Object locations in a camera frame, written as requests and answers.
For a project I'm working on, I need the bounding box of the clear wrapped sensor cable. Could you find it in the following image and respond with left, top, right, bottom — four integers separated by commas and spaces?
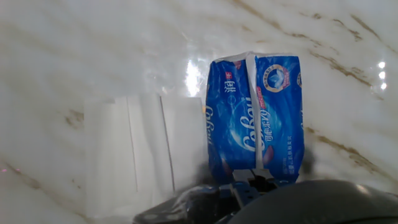
133, 185, 233, 224

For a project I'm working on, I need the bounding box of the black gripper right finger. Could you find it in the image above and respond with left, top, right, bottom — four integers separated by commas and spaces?
252, 168, 279, 192

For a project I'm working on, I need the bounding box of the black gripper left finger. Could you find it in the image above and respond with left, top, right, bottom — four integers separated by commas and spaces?
217, 169, 262, 223

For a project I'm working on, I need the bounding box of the marble pattern table sheet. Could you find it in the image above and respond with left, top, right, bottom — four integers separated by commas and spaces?
0, 0, 398, 224

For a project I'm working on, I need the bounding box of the blue plastic tissue pack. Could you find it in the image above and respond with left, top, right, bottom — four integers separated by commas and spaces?
205, 51, 305, 184

